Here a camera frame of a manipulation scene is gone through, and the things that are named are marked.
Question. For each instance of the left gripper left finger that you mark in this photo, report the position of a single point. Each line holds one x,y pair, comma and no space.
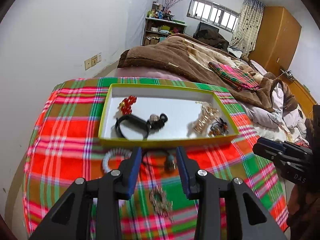
116,185

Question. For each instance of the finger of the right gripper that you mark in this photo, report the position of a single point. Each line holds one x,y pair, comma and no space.
270,143
273,152

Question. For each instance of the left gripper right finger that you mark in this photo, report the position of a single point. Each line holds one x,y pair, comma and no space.
198,184

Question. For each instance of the silver rhinestone brooch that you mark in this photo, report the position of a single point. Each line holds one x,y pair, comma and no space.
161,205

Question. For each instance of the black wristband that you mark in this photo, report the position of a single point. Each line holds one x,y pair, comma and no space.
135,123

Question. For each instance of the translucent pink hair claw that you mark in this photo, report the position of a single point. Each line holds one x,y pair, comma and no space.
207,116

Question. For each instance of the white floral duvet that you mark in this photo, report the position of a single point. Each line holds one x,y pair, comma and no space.
287,121

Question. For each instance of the red green plaid cloth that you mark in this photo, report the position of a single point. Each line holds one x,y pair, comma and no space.
64,146

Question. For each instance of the folded plaid cloth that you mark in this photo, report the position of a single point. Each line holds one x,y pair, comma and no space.
236,78

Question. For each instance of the yellow-green white tray box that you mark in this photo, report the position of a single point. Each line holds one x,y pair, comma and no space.
181,105

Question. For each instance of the patterned curtain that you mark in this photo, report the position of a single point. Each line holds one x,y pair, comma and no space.
247,28

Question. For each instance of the wooden wardrobe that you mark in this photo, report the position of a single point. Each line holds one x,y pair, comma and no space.
277,40

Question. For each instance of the pink bed sheet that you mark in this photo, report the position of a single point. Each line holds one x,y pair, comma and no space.
147,72

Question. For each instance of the brown fleece blanket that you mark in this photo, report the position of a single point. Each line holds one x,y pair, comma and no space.
195,61

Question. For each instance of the dark clothes on chair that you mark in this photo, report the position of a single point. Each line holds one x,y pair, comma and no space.
210,35

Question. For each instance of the barred window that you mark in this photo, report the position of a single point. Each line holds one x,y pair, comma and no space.
214,14

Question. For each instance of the dark wooden shelf unit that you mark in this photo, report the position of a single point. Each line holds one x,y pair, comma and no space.
157,29

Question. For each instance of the wall power sockets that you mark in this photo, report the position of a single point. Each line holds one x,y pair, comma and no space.
92,61

